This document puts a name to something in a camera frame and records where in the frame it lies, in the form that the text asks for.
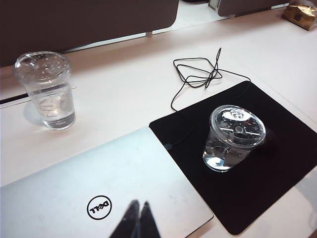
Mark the desk cable slot cover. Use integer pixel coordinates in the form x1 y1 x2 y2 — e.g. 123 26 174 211
0 94 32 110

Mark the thin black mouse cable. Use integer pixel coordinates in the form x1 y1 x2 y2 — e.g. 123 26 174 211
165 47 251 151

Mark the black mouse pad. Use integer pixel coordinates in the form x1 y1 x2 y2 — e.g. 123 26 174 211
148 80 317 236

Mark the brown divider panel white edge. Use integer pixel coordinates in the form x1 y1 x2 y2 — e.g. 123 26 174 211
217 0 292 18

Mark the silver Dell laptop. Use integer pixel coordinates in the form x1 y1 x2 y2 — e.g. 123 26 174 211
0 125 214 238

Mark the brown paper bag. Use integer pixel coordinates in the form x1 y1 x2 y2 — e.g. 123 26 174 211
281 4 317 32

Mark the tall clear cup with logo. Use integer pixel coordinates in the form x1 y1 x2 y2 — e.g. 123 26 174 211
13 51 76 131

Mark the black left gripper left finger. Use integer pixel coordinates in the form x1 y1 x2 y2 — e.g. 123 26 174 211
108 199 140 238

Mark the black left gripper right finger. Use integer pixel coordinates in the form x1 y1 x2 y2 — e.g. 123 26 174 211
139 201 161 238

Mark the clear plastic cup with lid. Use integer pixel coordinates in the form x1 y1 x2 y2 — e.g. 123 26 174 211
202 105 267 173

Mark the brown desk divider panel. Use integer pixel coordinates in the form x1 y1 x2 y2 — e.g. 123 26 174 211
0 0 180 68

